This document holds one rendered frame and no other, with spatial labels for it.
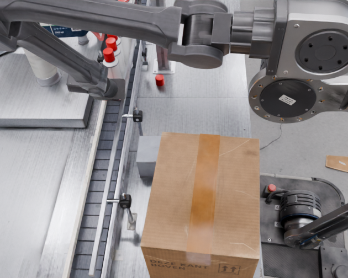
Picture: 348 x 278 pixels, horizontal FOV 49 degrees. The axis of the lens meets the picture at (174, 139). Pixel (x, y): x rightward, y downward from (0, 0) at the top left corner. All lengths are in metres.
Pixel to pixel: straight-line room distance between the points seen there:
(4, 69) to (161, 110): 0.64
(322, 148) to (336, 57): 1.76
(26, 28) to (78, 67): 0.20
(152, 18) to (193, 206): 0.40
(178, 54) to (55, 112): 0.81
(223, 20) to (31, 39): 0.39
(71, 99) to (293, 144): 1.42
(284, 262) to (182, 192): 0.98
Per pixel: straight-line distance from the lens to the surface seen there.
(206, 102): 1.41
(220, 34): 0.66
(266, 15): 0.66
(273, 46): 0.65
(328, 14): 0.66
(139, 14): 0.68
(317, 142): 2.44
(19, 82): 1.57
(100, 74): 1.07
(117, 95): 1.23
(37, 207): 1.26
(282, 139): 2.40
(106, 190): 1.07
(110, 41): 1.29
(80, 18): 0.68
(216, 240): 0.81
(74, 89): 1.17
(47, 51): 0.88
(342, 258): 1.79
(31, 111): 1.44
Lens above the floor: 1.87
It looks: 53 degrees down
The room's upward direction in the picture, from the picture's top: 5 degrees counter-clockwise
